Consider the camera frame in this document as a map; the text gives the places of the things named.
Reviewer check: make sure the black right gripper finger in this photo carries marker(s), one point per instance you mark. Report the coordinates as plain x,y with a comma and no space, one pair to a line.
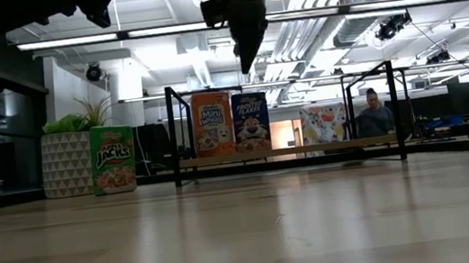
249,38

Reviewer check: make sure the blue Frosted Flakes cereal box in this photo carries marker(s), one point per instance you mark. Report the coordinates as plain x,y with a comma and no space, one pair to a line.
251,122

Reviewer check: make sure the orange Mini Wheats cereal box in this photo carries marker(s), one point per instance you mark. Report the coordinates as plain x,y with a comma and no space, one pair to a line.
213,125

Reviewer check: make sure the green Apple Jacks cereal box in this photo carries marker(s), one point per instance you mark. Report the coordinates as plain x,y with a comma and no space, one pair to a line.
113,158

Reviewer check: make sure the white LED light strip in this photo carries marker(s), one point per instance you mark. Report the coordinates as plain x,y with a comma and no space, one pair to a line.
166,30
399,3
68,41
305,13

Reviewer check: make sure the black ceiling spotlight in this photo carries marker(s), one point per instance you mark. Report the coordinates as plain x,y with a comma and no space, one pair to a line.
93,73
391,28
438,57

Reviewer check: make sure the person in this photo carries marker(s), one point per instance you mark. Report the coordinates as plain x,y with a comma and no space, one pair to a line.
374,122

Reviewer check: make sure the succulent in white patterned pot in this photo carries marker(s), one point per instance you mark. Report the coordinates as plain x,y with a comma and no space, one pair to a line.
66,165

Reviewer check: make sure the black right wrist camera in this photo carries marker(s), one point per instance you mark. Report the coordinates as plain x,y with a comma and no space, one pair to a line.
214,12

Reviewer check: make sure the wooden shelf black metal frame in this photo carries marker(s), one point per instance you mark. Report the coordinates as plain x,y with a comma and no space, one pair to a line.
287,152

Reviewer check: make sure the black aluminium rig frame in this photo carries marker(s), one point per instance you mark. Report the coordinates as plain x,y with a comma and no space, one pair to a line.
445,144

